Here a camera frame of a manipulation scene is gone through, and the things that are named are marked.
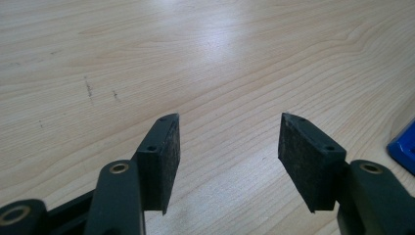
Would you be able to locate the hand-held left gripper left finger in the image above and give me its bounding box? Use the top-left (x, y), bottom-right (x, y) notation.
top-left (135, 113), bottom-right (181, 216)

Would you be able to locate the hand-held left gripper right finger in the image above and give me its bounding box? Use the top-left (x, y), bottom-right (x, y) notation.
top-left (277, 112), bottom-right (347, 214)

